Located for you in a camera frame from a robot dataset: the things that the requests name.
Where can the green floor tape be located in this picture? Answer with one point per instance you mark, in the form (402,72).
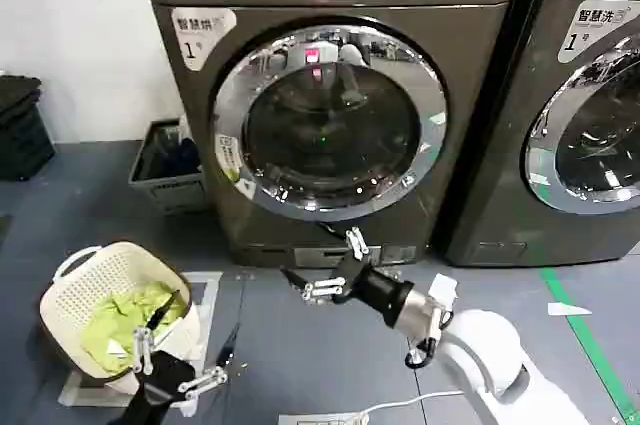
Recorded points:
(590,340)

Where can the dark blue clothing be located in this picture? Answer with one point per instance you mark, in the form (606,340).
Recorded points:
(189,155)

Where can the white paper scrap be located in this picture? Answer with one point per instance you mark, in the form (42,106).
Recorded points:
(567,309)

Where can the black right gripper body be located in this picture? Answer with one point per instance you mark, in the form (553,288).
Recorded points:
(372,285)

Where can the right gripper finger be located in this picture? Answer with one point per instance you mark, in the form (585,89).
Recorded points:
(356,242)
(322,290)

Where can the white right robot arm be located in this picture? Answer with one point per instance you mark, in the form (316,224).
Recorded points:
(480,345)

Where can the round glass dryer door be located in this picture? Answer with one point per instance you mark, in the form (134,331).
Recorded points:
(330,120)

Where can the grey dryer with drawer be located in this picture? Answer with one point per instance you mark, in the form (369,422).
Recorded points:
(500,170)

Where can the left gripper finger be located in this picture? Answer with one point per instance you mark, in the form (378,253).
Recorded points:
(205,381)
(143,350)

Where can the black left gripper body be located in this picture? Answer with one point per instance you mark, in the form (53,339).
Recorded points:
(162,377)

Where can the grey plastic crate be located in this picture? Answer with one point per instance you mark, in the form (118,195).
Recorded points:
(170,192)

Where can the cream perforated laundry basket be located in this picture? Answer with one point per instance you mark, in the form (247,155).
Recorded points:
(95,270)

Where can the stack of black trays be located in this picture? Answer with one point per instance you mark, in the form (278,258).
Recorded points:
(22,130)

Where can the white power strip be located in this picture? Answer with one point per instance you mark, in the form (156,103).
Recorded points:
(320,420)

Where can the light green cloth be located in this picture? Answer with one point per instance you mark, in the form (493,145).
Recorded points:
(125,312)

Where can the round chrome-rimmed glass door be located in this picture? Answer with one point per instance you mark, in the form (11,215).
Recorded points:
(595,140)

